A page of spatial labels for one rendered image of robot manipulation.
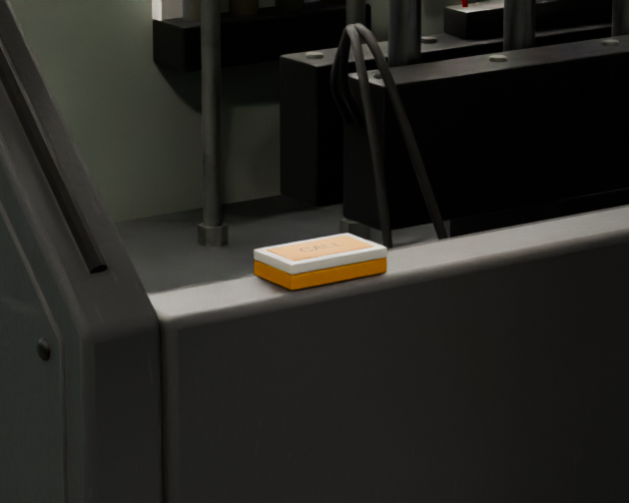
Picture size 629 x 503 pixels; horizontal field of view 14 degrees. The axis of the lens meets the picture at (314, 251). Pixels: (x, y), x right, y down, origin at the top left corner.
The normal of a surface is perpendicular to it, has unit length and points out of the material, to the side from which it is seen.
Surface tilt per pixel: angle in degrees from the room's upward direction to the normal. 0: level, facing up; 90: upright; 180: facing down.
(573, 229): 0
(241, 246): 0
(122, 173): 90
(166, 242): 0
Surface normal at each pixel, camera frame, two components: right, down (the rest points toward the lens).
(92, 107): 0.56, 0.22
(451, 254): 0.00, -0.96
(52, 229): 0.38, -0.55
